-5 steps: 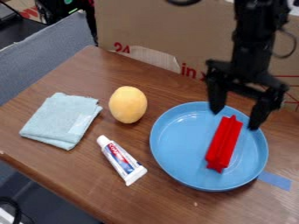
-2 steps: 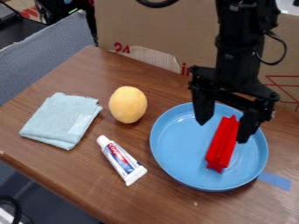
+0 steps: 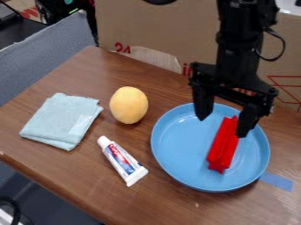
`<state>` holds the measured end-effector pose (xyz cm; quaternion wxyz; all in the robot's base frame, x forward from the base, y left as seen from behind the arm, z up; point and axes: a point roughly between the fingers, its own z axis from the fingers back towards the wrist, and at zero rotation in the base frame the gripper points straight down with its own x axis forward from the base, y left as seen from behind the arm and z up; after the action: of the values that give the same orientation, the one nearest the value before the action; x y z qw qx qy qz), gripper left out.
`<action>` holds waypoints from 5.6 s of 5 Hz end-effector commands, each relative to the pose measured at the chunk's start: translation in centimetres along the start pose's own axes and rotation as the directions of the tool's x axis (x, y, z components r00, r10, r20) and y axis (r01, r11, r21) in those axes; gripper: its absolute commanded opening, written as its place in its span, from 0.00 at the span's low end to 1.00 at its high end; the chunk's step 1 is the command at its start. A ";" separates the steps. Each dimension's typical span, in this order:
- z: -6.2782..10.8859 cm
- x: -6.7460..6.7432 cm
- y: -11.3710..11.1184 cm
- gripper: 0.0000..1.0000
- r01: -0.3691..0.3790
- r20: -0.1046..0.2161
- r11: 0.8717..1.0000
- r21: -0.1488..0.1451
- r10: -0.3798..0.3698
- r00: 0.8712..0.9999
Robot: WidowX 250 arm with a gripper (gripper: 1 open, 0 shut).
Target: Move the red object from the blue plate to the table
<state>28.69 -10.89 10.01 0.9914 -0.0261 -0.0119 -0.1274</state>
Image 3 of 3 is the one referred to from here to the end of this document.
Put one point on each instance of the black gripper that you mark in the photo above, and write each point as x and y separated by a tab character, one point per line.
232	79

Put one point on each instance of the red star-shaped bar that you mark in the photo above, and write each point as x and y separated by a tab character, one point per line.
224	145

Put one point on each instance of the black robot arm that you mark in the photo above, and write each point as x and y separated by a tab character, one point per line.
245	20

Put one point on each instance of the blue plate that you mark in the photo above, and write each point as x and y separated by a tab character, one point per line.
179	142

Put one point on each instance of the yellow round fruit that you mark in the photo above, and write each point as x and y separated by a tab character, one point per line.
129	105

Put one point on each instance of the blue tape strip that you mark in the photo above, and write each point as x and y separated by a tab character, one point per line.
277	181

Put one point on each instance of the brown cardboard box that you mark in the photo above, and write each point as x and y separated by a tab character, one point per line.
181	29

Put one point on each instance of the white toothpaste tube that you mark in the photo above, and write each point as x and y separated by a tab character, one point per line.
127	166

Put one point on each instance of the light blue folded cloth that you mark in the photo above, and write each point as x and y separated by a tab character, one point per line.
62	120

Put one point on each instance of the grey fabric partition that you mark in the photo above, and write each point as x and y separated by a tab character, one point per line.
31	58

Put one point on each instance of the black device in background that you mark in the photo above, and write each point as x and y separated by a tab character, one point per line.
54	10

